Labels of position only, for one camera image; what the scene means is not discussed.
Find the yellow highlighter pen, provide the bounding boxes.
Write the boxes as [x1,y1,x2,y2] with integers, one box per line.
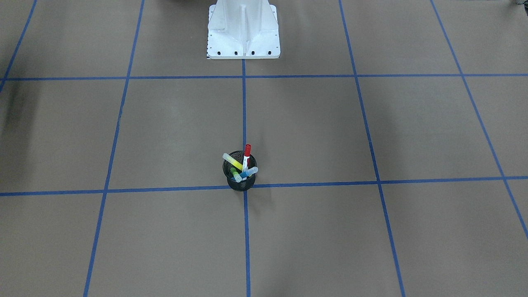
[222,153,243,171]

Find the black mesh pen cup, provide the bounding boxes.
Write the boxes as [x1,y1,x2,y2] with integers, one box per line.
[222,155,258,192]

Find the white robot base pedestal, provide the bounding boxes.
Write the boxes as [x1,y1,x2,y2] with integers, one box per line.
[206,0,281,60]

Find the green highlighter pen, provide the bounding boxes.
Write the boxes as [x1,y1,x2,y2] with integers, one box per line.
[230,167,243,183]

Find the red white marker pen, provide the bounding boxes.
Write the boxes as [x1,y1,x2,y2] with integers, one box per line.
[243,144,251,172]

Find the blue highlighter pen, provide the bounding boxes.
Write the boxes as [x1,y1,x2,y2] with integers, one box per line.
[239,167,259,179]

